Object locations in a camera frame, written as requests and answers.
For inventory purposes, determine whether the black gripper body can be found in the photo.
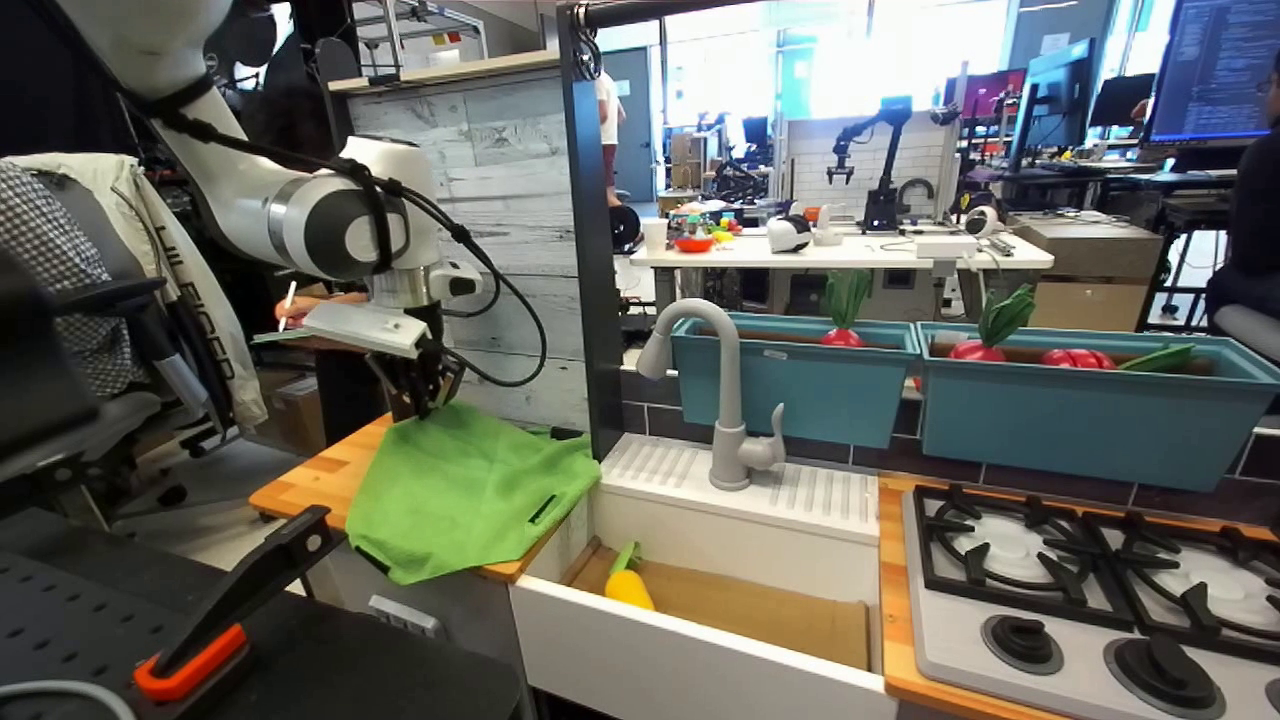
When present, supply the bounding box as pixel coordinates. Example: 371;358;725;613
371;306;464;408

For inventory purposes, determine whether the wooden counter top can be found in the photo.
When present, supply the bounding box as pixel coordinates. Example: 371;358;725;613
246;417;552;581

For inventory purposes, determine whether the right teal planter box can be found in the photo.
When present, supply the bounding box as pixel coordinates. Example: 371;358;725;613
907;321;1280;494

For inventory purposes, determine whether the left teal planter box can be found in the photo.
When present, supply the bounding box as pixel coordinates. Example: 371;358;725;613
735;313;917;448

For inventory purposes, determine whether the white background table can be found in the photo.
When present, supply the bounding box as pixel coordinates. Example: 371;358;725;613
630;231;1056;299

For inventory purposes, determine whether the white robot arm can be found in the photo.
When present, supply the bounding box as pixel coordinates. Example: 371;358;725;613
49;0;478;417

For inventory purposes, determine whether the near black orange clamp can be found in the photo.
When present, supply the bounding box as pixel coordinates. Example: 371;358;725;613
130;505;336;706

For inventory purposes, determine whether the yellow banana toy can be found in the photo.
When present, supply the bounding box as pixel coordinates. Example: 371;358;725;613
602;546;652;608

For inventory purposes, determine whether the toy gas stove top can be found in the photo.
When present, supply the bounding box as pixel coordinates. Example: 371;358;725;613
904;486;1280;720

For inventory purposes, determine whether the green cloth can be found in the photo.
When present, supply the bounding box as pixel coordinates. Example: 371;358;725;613
345;404;601;585

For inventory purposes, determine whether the teal planter box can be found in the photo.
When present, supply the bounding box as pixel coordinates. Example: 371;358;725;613
907;321;1280;494
735;313;917;448

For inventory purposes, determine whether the black background robot arm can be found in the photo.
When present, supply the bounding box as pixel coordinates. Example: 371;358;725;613
826;97;934;231

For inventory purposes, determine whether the grey toy faucet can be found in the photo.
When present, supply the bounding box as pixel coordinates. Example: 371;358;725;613
636;299;785;494

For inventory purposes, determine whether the grey brick backsplash panel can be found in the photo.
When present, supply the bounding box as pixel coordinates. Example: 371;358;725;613
347;72;586;432

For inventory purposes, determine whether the white toy sink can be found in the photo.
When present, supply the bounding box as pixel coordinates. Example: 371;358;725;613
507;436;897;720

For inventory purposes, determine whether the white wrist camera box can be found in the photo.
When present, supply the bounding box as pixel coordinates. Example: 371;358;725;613
260;299;432;362

